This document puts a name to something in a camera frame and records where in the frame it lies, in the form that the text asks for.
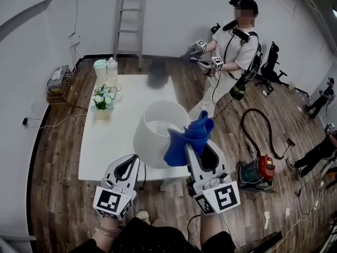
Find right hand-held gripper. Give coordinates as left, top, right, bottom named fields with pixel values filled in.
left=184, top=140, right=242, bottom=217

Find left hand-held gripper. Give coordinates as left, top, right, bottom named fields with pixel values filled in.
left=93, top=154, right=141, bottom=220

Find blue cloth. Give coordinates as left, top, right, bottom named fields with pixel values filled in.
left=163, top=110, right=214, bottom=168

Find white lamp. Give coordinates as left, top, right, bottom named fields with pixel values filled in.
left=133, top=101, right=190, bottom=169

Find person's right forearm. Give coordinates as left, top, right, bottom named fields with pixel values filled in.
left=200, top=211, right=229, bottom=242

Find person's left forearm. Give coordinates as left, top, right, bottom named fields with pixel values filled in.
left=92, top=216, right=127, bottom=246

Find person's beige shoe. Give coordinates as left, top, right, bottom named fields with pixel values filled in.
left=136, top=210, right=151, bottom=225

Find red and green vacuum cleaner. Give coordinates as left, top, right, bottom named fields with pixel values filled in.
left=237, top=154, right=277, bottom=194

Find potted white and blue flowers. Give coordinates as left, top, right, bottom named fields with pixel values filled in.
left=91, top=84, right=117, bottom=120

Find person's black clothing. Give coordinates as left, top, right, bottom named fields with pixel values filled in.
left=75, top=217, right=235, bottom=253

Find clear glass cup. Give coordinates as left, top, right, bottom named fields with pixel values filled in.
left=105, top=77, right=123, bottom=100

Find dark round bin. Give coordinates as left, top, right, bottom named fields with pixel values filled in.
left=146, top=61, right=170, bottom=89

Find white container with mint lid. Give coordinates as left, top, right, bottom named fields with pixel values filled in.
left=94, top=59, right=107, bottom=85

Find clear plastic bottle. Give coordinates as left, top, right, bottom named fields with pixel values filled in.
left=106, top=57, right=118, bottom=80

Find stack of boxes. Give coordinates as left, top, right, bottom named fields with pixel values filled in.
left=46, top=65, right=74, bottom=107

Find black office chair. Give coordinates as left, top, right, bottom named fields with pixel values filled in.
left=254, top=41, right=288, bottom=94

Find grey metal ladder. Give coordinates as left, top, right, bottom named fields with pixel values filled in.
left=113, top=0, right=148, bottom=69

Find black lamp cable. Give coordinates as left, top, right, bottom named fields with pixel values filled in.
left=137, top=164, right=147, bottom=191

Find beaded bracelet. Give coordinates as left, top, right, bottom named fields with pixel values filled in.
left=94, top=223, right=122, bottom=235

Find black vacuum hose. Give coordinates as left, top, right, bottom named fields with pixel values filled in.
left=241, top=108, right=296, bottom=160

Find white floor cable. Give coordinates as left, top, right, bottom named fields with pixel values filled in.
left=27, top=113, right=87, bottom=130

